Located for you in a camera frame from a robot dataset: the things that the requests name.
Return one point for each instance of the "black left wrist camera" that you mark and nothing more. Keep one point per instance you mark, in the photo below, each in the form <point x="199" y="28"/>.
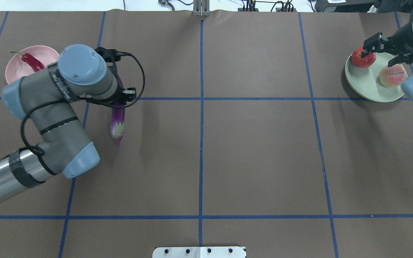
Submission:
<point x="109" y="55"/>

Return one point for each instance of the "purple eggplant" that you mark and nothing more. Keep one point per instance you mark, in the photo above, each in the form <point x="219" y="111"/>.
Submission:
<point x="117" y="125"/>

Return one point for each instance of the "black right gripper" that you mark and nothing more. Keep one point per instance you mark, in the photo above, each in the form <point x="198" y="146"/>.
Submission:
<point x="402" y="38"/>

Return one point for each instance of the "pink plate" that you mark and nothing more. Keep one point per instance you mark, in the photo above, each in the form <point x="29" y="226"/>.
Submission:
<point x="16" y="68"/>

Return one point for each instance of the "green plate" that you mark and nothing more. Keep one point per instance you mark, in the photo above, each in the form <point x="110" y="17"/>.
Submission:
<point x="366" y="81"/>

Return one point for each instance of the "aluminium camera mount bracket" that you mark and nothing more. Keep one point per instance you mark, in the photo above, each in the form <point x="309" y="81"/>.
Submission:
<point x="201" y="8"/>

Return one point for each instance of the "yellow pink peach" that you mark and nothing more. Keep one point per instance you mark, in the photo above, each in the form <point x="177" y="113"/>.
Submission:
<point x="392" y="76"/>

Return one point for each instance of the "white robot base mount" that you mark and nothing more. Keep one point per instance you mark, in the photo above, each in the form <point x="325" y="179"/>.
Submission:
<point x="200" y="252"/>

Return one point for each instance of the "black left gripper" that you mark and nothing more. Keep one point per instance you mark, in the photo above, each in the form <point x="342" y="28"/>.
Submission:
<point x="119" y="94"/>

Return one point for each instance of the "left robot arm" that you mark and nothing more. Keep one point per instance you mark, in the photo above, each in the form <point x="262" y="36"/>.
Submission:
<point x="55" y="141"/>

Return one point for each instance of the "red chili pepper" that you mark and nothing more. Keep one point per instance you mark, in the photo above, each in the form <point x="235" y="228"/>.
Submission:
<point x="34" y="63"/>

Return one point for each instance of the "red orange pomegranate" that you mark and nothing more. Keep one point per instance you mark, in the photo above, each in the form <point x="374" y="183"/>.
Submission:
<point x="362" y="62"/>

